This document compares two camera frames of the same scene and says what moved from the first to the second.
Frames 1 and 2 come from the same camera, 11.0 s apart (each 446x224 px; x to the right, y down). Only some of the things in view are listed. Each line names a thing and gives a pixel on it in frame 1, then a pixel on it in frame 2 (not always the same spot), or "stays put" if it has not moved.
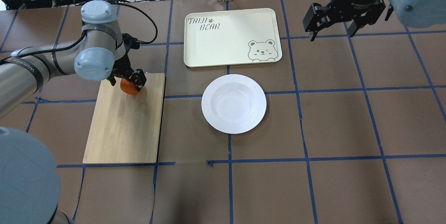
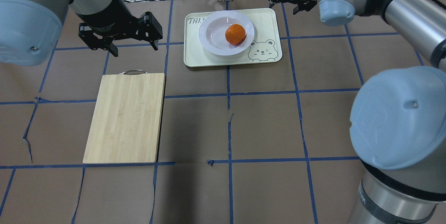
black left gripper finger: (139, 78) -> (148, 29)
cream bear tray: (232, 36) stays put
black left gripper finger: (112, 79) -> (85, 33)
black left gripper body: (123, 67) -> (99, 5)
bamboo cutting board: (126, 128) stays put
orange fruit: (128, 87) -> (235, 34)
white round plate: (233, 103) -> (212, 29)
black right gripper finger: (391, 9) -> (307, 6)
